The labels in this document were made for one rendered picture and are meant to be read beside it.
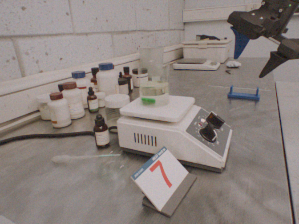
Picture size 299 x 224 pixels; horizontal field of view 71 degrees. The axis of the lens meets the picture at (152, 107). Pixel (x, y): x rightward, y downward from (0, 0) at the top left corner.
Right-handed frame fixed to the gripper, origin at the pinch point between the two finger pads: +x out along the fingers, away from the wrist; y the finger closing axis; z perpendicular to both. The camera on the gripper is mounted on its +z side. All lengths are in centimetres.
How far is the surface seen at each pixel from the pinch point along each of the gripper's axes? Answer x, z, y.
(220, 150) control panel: 7.9, 19.7, 15.6
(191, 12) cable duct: 27, -69, -113
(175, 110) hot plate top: 6.3, 23.2, 6.3
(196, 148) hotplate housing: 8.0, 23.3, 14.0
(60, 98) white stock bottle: 18.6, 40.6, -16.7
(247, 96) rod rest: 18.3, -14.5, -4.3
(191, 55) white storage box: 44, -50, -76
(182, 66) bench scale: 40, -30, -57
